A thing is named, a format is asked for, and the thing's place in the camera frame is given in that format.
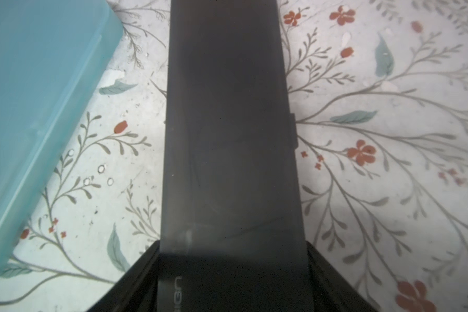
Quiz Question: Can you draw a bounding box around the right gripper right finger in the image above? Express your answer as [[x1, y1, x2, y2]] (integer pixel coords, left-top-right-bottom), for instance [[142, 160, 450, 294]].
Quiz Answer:
[[306, 242, 376, 312]]

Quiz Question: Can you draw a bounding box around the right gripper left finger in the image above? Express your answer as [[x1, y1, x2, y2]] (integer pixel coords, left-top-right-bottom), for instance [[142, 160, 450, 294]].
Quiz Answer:
[[88, 241, 160, 312]]

